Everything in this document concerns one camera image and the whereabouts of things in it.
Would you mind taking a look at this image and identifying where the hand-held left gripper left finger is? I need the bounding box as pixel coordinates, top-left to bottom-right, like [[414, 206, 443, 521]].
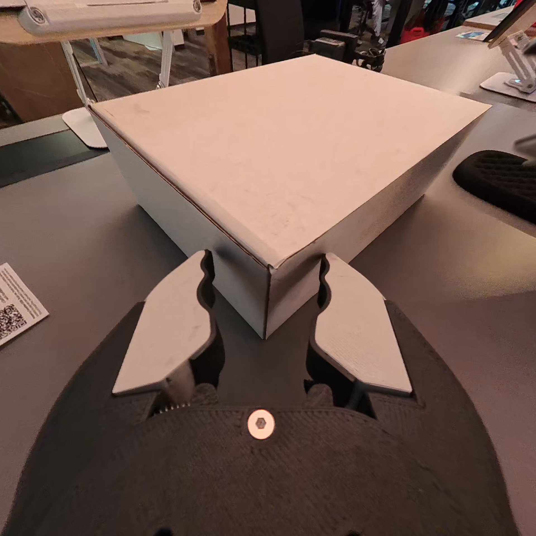
[[111, 249, 219, 409]]

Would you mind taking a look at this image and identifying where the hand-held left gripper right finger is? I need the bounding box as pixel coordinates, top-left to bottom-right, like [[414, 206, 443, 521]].
[[309, 252, 414, 410]]

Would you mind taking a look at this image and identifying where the white cardboard box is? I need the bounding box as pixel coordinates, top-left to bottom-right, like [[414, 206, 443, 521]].
[[89, 54, 492, 340]]

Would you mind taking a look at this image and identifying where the white tablet stand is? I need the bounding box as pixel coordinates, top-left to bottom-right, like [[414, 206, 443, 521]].
[[0, 0, 206, 149], [479, 0, 536, 103]]

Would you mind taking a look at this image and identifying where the pale wooden board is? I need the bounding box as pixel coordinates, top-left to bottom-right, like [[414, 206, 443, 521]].
[[463, 6, 509, 31]]

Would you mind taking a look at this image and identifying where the white printed card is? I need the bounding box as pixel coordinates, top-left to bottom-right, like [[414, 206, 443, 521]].
[[0, 262, 50, 347]]

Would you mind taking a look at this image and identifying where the red container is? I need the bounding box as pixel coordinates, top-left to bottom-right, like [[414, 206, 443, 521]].
[[400, 24, 432, 44]]

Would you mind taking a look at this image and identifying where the black clamp device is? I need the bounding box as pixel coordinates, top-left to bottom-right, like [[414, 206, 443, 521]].
[[308, 29, 386, 73]]

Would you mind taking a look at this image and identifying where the black chair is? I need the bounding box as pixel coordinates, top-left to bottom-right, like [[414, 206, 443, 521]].
[[255, 0, 306, 68]]

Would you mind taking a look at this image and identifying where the black wire rack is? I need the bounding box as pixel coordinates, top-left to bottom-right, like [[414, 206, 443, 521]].
[[228, 0, 257, 70]]

